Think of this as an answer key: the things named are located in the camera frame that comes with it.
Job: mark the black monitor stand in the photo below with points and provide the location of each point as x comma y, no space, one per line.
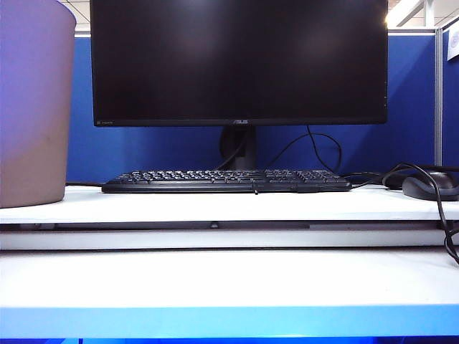
238,143

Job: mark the black computer keyboard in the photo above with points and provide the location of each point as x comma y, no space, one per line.
179,179

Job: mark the black computer monitor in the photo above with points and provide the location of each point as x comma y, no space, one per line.
236,61

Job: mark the black computer mouse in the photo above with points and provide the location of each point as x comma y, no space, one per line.
435,188

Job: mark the narrow blue partition panel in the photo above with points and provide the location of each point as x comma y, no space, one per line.
451,107

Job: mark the ceiling light panel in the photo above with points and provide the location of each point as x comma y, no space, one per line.
401,10

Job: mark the white paper notice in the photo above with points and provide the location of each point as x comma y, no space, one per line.
454,43

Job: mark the grey partition post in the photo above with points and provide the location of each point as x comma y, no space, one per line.
438,100

